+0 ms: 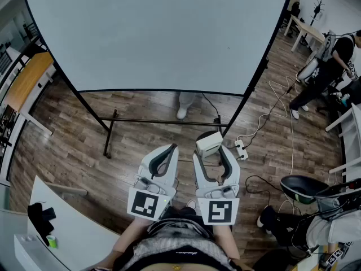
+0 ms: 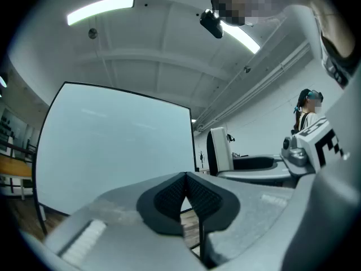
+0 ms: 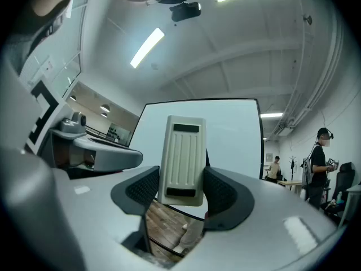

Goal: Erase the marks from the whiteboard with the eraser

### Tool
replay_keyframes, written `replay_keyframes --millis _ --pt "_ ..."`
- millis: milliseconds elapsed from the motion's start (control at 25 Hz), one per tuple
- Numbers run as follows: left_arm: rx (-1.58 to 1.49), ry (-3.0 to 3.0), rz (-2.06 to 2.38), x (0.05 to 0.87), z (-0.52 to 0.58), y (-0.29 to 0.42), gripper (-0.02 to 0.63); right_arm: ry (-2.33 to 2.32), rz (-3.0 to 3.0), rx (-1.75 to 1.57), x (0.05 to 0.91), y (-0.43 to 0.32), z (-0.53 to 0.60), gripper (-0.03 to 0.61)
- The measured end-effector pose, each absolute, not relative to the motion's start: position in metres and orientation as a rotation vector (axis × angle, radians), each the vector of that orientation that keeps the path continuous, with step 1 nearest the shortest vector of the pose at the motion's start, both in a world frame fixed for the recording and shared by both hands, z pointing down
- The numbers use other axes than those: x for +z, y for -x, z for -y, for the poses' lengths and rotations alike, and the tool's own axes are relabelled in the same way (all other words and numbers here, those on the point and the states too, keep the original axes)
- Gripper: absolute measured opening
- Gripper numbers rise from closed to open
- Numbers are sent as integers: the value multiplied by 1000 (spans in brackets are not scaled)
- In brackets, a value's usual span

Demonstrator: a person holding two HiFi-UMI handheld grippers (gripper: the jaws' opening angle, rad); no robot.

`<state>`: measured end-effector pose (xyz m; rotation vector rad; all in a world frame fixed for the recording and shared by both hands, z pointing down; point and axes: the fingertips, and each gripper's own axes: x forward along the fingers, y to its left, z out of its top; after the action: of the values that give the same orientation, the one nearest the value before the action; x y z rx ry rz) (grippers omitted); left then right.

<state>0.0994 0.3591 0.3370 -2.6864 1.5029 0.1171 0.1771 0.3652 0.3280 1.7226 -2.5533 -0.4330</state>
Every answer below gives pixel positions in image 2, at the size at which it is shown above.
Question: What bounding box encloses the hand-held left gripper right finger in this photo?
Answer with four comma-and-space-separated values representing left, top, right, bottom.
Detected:
184, 171, 300, 271

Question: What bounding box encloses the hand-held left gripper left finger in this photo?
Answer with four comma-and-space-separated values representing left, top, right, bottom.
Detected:
44, 171, 206, 271

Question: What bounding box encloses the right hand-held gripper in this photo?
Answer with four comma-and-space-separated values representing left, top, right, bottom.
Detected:
216, 116, 352, 187

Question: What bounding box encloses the white eraser block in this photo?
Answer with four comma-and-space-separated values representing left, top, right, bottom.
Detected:
206, 126, 235, 178

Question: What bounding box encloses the large white board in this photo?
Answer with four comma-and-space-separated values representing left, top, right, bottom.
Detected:
31, 80, 204, 261

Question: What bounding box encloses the wooden table with white legs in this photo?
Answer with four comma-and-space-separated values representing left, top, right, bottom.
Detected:
0, 153, 34, 202

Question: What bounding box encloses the long ceiling light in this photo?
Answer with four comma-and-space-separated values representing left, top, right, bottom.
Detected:
67, 0, 135, 27
219, 20, 261, 55

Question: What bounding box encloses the black railing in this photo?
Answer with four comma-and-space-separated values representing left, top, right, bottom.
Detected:
0, 138, 39, 163

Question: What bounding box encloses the person's head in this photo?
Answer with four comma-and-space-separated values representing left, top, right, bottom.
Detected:
211, 0, 285, 27

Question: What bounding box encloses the white wall conduit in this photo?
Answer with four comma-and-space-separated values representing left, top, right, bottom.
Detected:
193, 40, 312, 132

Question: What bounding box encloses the black head-worn camera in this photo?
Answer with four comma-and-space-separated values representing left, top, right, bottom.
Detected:
199, 8, 224, 40

